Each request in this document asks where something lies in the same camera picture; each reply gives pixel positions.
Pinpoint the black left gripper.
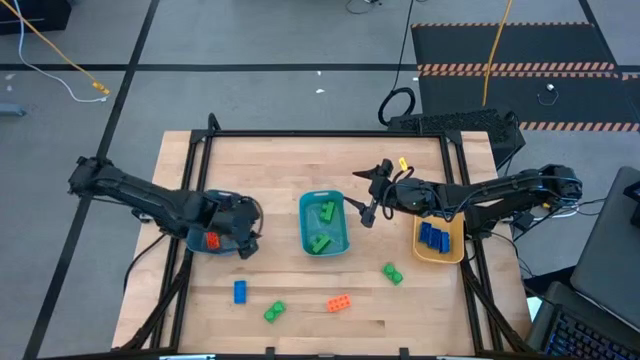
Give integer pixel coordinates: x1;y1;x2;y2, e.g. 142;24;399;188
214;195;262;260

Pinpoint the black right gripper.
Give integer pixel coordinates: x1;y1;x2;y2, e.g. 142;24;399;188
343;159;404;229

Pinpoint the dark blue plastic bin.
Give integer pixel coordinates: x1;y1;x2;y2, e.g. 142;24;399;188
185;188;241;257

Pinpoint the teal plastic bin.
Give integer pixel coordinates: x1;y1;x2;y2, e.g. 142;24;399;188
298;190;351;259

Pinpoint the yellow plastic bin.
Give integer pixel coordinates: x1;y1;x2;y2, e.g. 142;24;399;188
411;212;466;265

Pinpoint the black mesh computer tower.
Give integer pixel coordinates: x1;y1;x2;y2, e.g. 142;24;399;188
387;108;527;171

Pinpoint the black hazard-striped floor mat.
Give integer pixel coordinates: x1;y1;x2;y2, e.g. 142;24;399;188
410;22;640;134

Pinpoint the grey laptop lid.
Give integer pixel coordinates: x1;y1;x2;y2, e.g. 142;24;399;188
569;166;640;331

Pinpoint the black backlit keyboard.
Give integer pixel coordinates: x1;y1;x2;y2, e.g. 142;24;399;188
542;307;640;360

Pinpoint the black device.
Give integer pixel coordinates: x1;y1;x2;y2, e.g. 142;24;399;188
622;179;640;229

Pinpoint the black box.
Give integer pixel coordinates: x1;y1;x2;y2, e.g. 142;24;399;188
0;0;72;35

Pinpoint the black aluminium table frame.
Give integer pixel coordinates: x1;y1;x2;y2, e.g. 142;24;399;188
117;112;539;360

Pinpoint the black cable with loop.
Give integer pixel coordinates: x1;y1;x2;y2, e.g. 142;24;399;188
377;0;419;127

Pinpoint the yellow floor cable with plug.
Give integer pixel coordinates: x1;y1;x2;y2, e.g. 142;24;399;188
0;0;111;96

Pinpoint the yellow hanging cable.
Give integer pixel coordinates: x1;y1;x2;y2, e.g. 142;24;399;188
482;0;515;107

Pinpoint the white floor cable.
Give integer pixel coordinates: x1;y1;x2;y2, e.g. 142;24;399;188
12;0;109;104

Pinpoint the small silver object with cord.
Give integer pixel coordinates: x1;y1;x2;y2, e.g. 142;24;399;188
537;82;560;107

